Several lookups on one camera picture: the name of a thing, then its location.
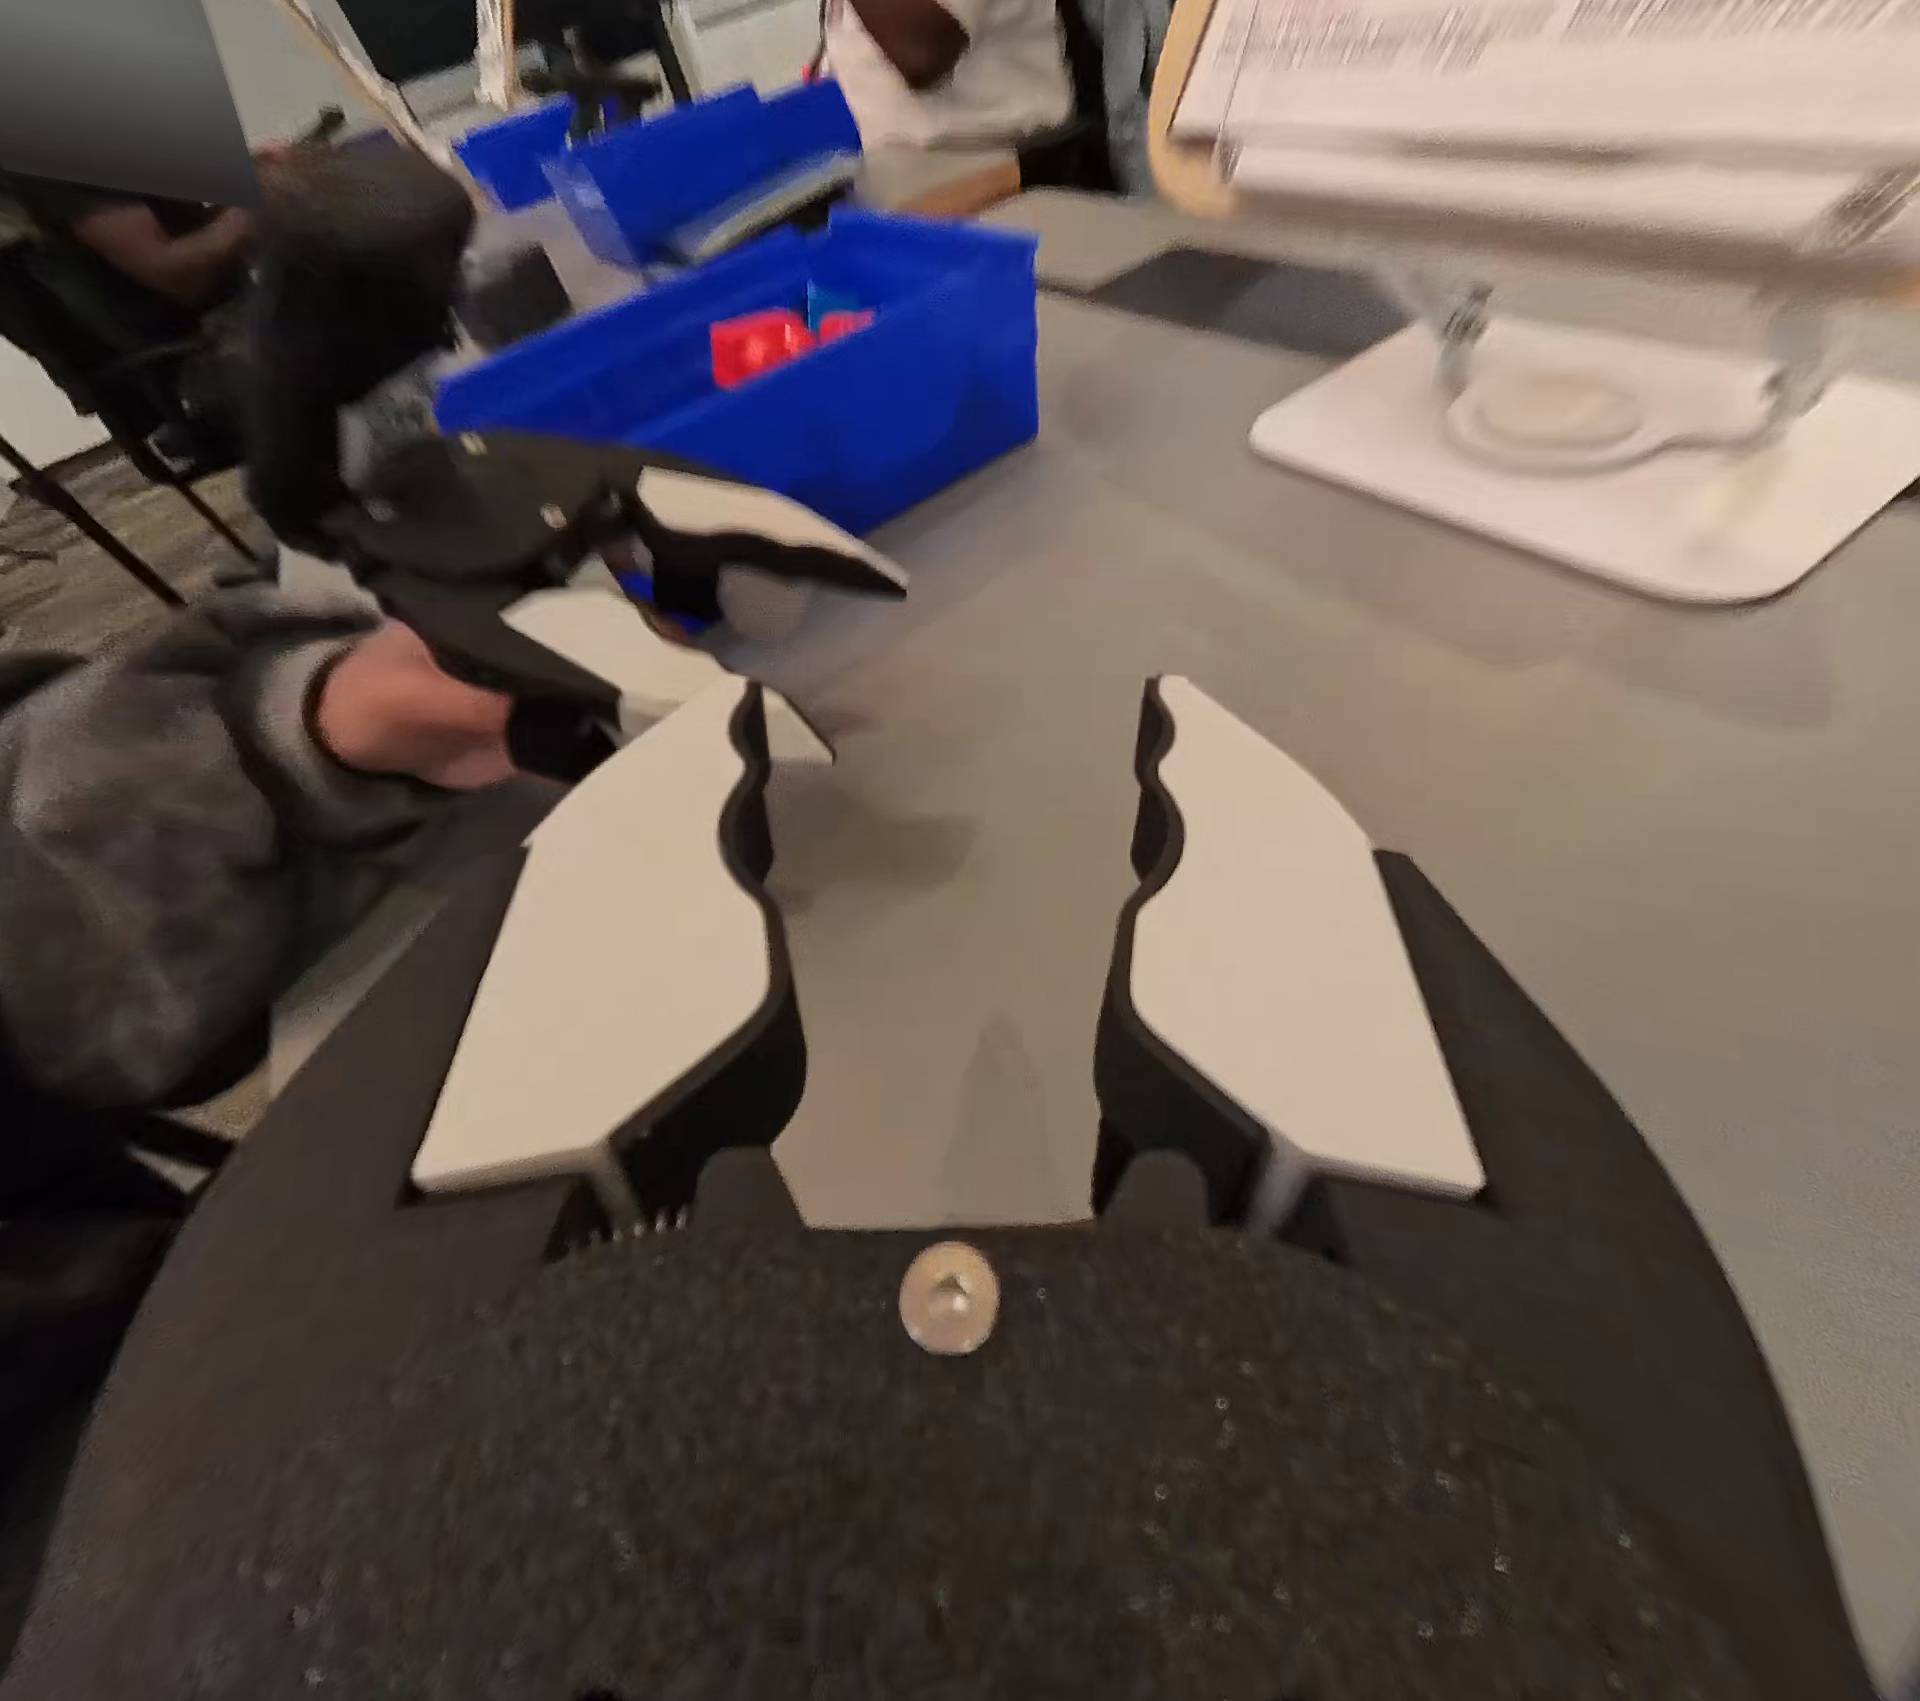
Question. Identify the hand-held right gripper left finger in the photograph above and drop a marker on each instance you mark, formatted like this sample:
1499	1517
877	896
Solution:
615	982

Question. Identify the blue divided plastic bin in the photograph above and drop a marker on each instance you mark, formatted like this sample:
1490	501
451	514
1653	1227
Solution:
900	428

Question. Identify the person's left hand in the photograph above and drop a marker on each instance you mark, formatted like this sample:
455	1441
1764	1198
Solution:
398	713

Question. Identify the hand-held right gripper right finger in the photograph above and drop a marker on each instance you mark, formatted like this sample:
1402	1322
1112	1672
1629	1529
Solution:
1288	982

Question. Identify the grey desk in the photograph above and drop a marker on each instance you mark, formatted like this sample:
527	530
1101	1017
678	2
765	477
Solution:
1573	829

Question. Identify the blue toy block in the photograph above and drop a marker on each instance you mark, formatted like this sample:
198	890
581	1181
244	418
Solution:
835	300

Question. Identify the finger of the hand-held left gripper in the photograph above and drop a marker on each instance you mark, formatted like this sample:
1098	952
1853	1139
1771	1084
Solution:
765	538
601	637

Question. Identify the black office chair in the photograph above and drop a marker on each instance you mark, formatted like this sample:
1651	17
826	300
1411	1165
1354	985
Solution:
90	412

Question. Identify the red two-stud toy block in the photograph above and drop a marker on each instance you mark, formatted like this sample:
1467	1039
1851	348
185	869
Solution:
758	352

